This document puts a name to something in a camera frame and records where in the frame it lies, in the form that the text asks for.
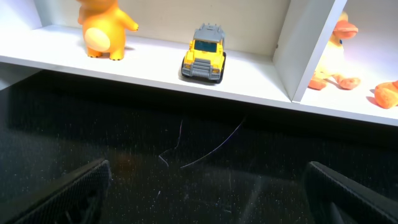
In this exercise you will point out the grey and yellow toy truck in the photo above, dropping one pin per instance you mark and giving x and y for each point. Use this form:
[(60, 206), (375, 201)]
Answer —
[(203, 59)]

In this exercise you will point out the white plush duck with hat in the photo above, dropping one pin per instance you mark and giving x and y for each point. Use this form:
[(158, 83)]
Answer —
[(387, 95)]

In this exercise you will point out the white shelf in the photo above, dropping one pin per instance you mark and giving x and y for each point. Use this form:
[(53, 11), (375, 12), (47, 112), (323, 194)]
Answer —
[(155, 65)]

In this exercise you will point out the yellow plush duck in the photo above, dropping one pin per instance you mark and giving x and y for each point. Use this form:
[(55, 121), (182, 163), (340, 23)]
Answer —
[(334, 59)]

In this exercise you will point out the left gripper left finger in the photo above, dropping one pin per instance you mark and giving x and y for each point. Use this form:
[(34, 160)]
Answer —
[(62, 200)]

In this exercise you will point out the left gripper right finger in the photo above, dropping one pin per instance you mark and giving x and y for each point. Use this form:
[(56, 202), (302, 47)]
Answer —
[(351, 199)]

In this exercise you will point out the yellow rubber duck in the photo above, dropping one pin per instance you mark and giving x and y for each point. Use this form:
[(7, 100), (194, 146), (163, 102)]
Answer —
[(105, 31)]

